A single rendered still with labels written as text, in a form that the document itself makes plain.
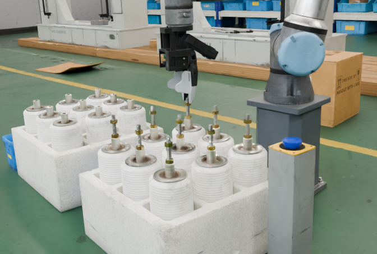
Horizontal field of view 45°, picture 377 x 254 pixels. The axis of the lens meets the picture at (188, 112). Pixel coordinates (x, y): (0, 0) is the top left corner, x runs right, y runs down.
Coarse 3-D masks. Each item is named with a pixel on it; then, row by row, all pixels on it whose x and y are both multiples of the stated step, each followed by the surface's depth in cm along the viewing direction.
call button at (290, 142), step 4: (284, 140) 94; (288, 140) 94; (292, 140) 94; (296, 140) 94; (300, 140) 94; (284, 144) 94; (288, 144) 93; (292, 144) 93; (296, 144) 93; (300, 144) 94; (288, 148) 94; (292, 148) 94; (296, 148) 94
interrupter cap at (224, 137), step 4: (220, 132) 125; (204, 136) 122; (208, 136) 122; (220, 136) 123; (224, 136) 122; (228, 136) 121; (204, 140) 120; (208, 140) 119; (216, 140) 119; (220, 140) 119; (224, 140) 118
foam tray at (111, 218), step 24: (96, 192) 113; (120, 192) 108; (240, 192) 105; (264, 192) 108; (96, 216) 116; (120, 216) 105; (144, 216) 96; (192, 216) 95; (216, 216) 99; (240, 216) 104; (264, 216) 109; (96, 240) 119; (120, 240) 107; (144, 240) 98; (168, 240) 92; (192, 240) 96; (216, 240) 100; (240, 240) 105; (264, 240) 111
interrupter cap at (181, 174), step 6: (180, 168) 101; (156, 174) 99; (162, 174) 99; (180, 174) 99; (186, 174) 98; (156, 180) 96; (162, 180) 96; (168, 180) 96; (174, 180) 95; (180, 180) 96
